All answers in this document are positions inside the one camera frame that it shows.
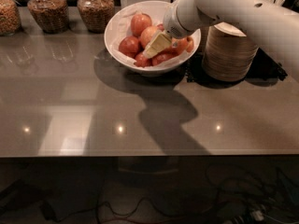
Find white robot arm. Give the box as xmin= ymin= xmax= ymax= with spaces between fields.
xmin=144 ymin=0 xmax=299 ymax=81

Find glass jar of grains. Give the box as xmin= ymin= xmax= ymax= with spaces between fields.
xmin=0 ymin=0 xmax=21 ymax=35
xmin=27 ymin=0 xmax=69 ymax=34
xmin=77 ymin=0 xmax=115 ymax=33

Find red apple front centre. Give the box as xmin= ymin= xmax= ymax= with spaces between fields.
xmin=151 ymin=52 xmax=175 ymax=66

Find front stack of paper bowls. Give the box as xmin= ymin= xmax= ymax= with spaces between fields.
xmin=202 ymin=22 xmax=258 ymax=82

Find red yellow apple centre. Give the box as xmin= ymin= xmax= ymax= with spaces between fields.
xmin=139 ymin=26 xmax=159 ymax=49

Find dark red apple back right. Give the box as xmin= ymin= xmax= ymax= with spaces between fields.
xmin=157 ymin=23 xmax=164 ymax=31

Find middle glass jar of grains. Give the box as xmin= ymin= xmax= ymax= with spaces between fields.
xmin=27 ymin=0 xmax=69 ymax=34

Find left glass jar of grains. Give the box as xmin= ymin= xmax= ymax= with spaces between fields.
xmin=0 ymin=0 xmax=21 ymax=35

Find white ceramic bowl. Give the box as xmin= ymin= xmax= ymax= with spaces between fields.
xmin=103 ymin=0 xmax=202 ymax=76

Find yellow red apple right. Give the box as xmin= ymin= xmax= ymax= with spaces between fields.
xmin=171 ymin=36 xmax=194 ymax=55

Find red apple top back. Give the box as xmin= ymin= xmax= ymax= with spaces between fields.
xmin=131 ymin=13 xmax=152 ymax=36

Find right glass jar of grains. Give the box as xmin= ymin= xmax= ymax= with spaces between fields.
xmin=77 ymin=0 xmax=115 ymax=33

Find white paper bowl liner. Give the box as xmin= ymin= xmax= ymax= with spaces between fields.
xmin=110 ymin=7 xmax=198 ymax=69

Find red apple front left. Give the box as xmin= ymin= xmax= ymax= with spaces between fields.
xmin=135 ymin=52 xmax=152 ymax=67

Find black cables under table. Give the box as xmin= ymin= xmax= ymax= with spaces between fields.
xmin=40 ymin=161 xmax=299 ymax=224

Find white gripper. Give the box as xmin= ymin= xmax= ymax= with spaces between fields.
xmin=143 ymin=0 xmax=217 ymax=59

